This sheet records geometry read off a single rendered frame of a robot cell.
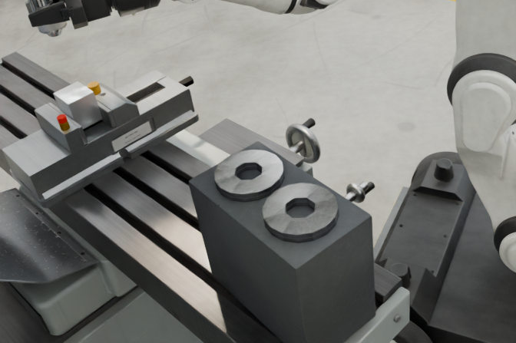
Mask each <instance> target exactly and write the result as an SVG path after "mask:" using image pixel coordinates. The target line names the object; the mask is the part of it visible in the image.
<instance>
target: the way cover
mask: <svg viewBox="0 0 516 343"><path fill-rule="evenodd" d="M9 191H11V192H9ZM6 192H8V193H6ZM1 193H2V194H1ZM12 193H13V194H12ZM6 195H7V196H6ZM18 196H19V198H18ZM20 197H21V198H20ZM22 199H25V200H22ZM17 202H18V203H17ZM19 203H20V204H19ZM3 204H4V205H3ZM17 204H18V205H17ZM17 207H19V208H17ZM35 207H36V208H35ZM3 208H4V209H3ZM21 210H22V211H21ZM17 211H20V212H17ZM38 213H39V214H38ZM13 216H16V217H13ZM40 216H41V217H40ZM26 218H27V219H26ZM42 222H44V223H42ZM16 223H17V224H18V225H17V224H16ZM6 224H7V225H6ZM10 224H11V225H10ZM41 224H42V225H41ZM47 224H48V225H47ZM16 225H17V226H16ZM57 226H59V225H58V224H57V223H56V222H55V221H53V220H52V219H51V218H50V217H49V216H47V215H46V214H45V213H44V212H43V211H42V210H40V209H39V208H38V207H37V206H36V205H35V204H34V203H32V201H31V200H29V199H28V198H27V197H26V196H25V195H24V194H23V193H21V192H20V191H19V190H18V189H17V188H13V189H10V190H6V191H3V192H0V253H1V254H0V267H1V268H0V272H1V273H0V274H1V275H0V282H22V283H36V284H45V283H49V282H53V281H56V280H58V279H61V278H63V277H65V276H67V275H70V274H72V273H74V272H77V271H79V270H81V269H84V268H86V267H88V266H90V265H93V264H95V263H97V262H99V260H97V259H96V258H95V257H94V256H93V255H92V254H90V253H89V251H87V250H86V249H85V248H84V247H83V246H82V245H81V244H80V243H78V242H77V241H76V240H75V239H74V238H72V237H71V236H70V235H69V234H68V233H67V232H65V231H64V230H63V229H62V228H61V227H60V226H59V228H58V227H57ZM20 227H21V228H20ZM25 228H27V229H25ZM33 230H34V231H33ZM48 230H49V231H48ZM13 231H14V232H13ZM37 231H38V232H37ZM35 232H37V233H36V234H37V235H35ZM6 235H7V236H6ZM56 236H58V237H56ZM59 236H60V237H59ZM2 237H4V238H2ZM22 237H23V238H22ZM65 237H66V238H65ZM39 239H40V241H39ZM45 240H46V241H45ZM28 241H29V243H31V245H29V244H28ZM43 243H45V244H43ZM10 244H12V245H10ZM39 244H40V245H39ZM34 246H35V247H36V248H35V247H34ZM43 246H44V247H43ZM46 246H47V247H46ZM51 246H53V247H51ZM59 246H60V247H59ZM64 246H65V247H64ZM6 247H7V248H6ZM70 247H72V248H70ZM13 250H14V251H13ZM45 250H46V251H45ZM82 250H84V252H83V251H82ZM44 251H45V252H44ZM56 251H57V252H56ZM6 252H7V253H6ZM18 252H19V253H18ZM42 253H43V254H42ZM62 253H64V254H62ZM67 253H68V254H67ZM24 254H26V255H24ZM40 254H41V255H40ZM2 255H4V256H2ZM27 256H28V257H27ZM26 257H27V258H26ZM52 257H54V258H52ZM75 257H77V258H75ZM34 258H35V259H34ZM24 259H27V260H24ZM81 259H83V260H86V261H82V260H81ZM16 260H17V262H16ZM45 260H46V261H47V262H46V261H45ZM23 262H24V263H23ZM6 263H8V264H6ZM19 263H20V264H19ZM61 264H62V265H61ZM71 264H72V265H71ZM57 267H58V268H57ZM48 268H49V269H48ZM5 269H6V270H5ZM20 269H22V270H20ZM22 271H23V272H22ZM57 271H58V272H57ZM16 273H17V274H18V275H19V276H18V275H16ZM11 274H12V275H11ZM13 274H14V275H13ZM3 275H5V276H3Z"/></svg>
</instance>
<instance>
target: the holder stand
mask: <svg viewBox="0 0 516 343"><path fill-rule="evenodd" d="M189 186H190V191H191V195H192V197H193V203H194V206H195V210H196V213H197V218H198V221H199V224H200V230H201V233H202V237H203V242H204V245H205V248H206V251H207V257H208V260H209V263H210V269H211V272H212V275H213V277H214V278H215V279H216V280H217V281H218V282H219V283H221V284H222V285H223V286H224V287H225V288H226V289H227V290H228V291H229V292H230V293H231V294H232V295H233V296H234V297H235V298H236V299H238V300H239V301H240V302H241V303H242V304H243V305H244V306H245V307H246V308H247V309H248V310H249V311H250V312H251V313H252V314H253V315H255V316H256V317H257V318H258V319H259V320H260V321H261V322H262V323H263V324H264V325H265V326H266V327H267V328H268V329H269V330H270V331H271V332H272V333H273V334H274V335H275V336H276V337H277V338H278V339H279V340H280V341H281V342H282V343H343V342H344V341H345V340H346V339H348V338H349V337H350V336H351V335H353V334H354V333H355V332H357V331H358V330H359V329H360V328H361V327H362V326H364V325H365V324H366V323H368V322H369V321H370V320H372V319H373V318H374V317H375V279H374V258H373V238H372V216H371V215H370V214H369V213H367V212H366V211H365V210H363V209H361V208H360V207H358V206H357V205H356V204H354V203H352V202H351V201H349V200H348V199H346V198H345V197H343V196H341V195H340V194H338V193H337V192H336V191H334V190H332V189H331V188H329V187H328V186H327V185H325V184H323V183H321V182H320V181H318V180H317V179H316V178H314V177H313V176H311V175H309V174H308V173H307V172H305V171H303V170H301V169H300V168H299V167H297V166H296V165H294V164H293V163H291V162H289V161H288V160H287V159H285V158H284V157H281V156H280V155H279V154H278V153H276V152H274V151H273V150H271V149H270V148H269V147H267V146H265V145H264V144H262V143H260V142H259V141H257V142H255V143H253V144H251V145H249V146H248V147H246V148H244V149H242V150H241V151H239V152H238V153H235V154H233V155H230V156H228V157H227V158H226V159H224V160H223V161H222V162H220V163H218V164H217V165H215V166H213V167H211V168H210V169H208V170H206V171H204V172H203V173H201V174H199V175H198V176H196V177H194V178H193V179H191V180H189Z"/></svg>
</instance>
